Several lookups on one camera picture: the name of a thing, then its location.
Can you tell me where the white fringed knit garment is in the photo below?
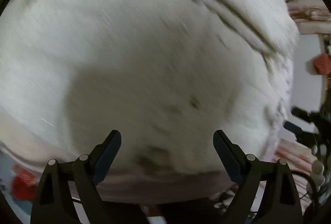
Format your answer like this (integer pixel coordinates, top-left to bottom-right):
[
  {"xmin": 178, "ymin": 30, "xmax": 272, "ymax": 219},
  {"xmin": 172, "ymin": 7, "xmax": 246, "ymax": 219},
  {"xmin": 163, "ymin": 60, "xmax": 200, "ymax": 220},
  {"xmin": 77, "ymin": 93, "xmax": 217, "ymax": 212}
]
[{"xmin": 0, "ymin": 0, "xmax": 301, "ymax": 175}]

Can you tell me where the red garment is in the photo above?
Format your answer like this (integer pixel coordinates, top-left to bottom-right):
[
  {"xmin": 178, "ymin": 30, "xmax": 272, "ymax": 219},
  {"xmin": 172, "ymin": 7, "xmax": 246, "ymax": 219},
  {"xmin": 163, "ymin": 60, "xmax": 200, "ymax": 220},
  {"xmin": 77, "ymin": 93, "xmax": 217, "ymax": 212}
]
[{"xmin": 11, "ymin": 166, "xmax": 38, "ymax": 201}]

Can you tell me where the pink floral plush blanket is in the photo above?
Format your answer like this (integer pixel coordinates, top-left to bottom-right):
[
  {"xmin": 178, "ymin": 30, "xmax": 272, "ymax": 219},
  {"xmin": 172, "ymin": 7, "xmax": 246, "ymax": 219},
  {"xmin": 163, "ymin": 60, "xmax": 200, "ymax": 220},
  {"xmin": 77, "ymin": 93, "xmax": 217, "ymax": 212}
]
[{"xmin": 0, "ymin": 0, "xmax": 298, "ymax": 205}]

